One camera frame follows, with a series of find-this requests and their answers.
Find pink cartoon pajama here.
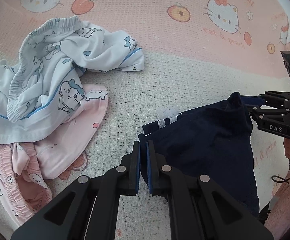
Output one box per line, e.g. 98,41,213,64
0,84,109,227

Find white blue cartoon pajama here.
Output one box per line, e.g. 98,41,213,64
0,16,144,145

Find black cable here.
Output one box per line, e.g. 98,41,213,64
258,172,290,221

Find navy striped shorts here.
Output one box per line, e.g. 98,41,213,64
138,92,260,217

